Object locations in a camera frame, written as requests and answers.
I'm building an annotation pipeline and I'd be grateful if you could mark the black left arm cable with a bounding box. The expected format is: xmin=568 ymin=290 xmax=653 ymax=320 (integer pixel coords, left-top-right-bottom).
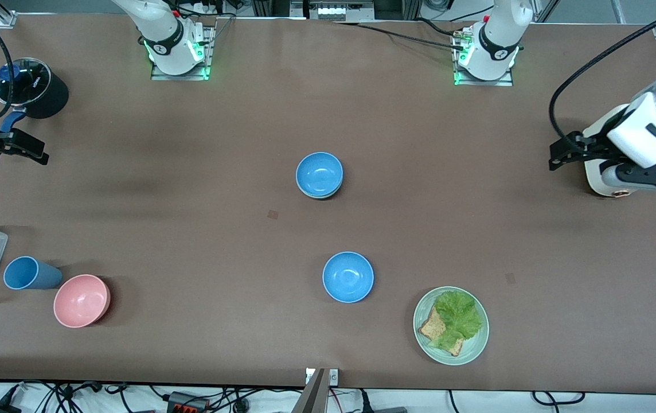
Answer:
xmin=549 ymin=2 xmax=656 ymax=145

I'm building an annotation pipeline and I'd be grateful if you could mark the grey mounting bar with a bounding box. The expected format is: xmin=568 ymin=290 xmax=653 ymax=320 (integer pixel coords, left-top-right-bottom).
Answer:
xmin=291 ymin=370 xmax=329 ymax=413

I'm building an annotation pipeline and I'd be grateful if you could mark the green plate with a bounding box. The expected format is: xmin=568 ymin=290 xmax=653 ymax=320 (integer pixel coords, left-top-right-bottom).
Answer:
xmin=413 ymin=286 xmax=490 ymax=366

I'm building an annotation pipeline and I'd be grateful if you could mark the black pot with blue handle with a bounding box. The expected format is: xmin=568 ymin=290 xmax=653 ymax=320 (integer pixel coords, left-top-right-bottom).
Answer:
xmin=0 ymin=57 xmax=69 ymax=131

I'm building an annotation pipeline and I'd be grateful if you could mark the blue bowl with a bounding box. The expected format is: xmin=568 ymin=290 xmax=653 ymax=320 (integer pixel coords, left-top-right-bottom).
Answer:
xmin=322 ymin=251 xmax=374 ymax=303
xmin=296 ymin=151 xmax=344 ymax=198

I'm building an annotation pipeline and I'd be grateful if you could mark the green lettuce leaf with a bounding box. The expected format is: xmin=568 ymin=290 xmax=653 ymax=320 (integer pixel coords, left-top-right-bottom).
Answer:
xmin=428 ymin=290 xmax=483 ymax=350

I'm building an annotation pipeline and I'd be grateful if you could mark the brown bread slice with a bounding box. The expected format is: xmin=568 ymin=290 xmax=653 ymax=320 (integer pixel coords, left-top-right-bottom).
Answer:
xmin=418 ymin=306 xmax=465 ymax=357

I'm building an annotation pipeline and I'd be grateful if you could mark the black table cable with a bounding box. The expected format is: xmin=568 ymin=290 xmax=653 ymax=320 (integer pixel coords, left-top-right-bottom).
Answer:
xmin=333 ymin=21 xmax=467 ymax=51

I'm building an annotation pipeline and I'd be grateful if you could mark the pink bowl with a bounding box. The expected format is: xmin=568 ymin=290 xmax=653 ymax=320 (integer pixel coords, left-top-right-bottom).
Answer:
xmin=53 ymin=274 xmax=111 ymax=329

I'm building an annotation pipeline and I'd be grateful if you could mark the white metal bracket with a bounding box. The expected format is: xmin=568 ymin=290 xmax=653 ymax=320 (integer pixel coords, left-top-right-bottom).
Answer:
xmin=305 ymin=368 xmax=339 ymax=386

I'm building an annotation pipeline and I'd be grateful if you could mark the blue cup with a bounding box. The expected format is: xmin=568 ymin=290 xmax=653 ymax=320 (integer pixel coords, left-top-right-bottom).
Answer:
xmin=3 ymin=256 xmax=63 ymax=290

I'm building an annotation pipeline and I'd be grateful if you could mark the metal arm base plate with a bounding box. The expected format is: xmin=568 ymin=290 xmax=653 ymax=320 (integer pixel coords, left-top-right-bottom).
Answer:
xmin=453 ymin=29 xmax=514 ymax=87
xmin=150 ymin=24 xmax=212 ymax=81

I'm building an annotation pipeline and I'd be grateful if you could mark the green bowl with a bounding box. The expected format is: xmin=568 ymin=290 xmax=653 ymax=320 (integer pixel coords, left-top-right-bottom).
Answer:
xmin=299 ymin=187 xmax=343 ymax=201

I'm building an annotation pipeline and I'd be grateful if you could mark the white toaster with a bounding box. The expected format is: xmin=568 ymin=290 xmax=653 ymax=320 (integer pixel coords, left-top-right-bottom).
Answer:
xmin=583 ymin=105 xmax=634 ymax=198

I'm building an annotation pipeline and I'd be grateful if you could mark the white power strip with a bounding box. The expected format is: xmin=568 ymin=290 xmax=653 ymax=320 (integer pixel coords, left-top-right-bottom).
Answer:
xmin=307 ymin=0 xmax=364 ymax=21

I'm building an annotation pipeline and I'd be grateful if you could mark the black orange power adapter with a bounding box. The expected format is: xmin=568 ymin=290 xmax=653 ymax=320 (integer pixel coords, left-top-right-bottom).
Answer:
xmin=166 ymin=391 xmax=209 ymax=413

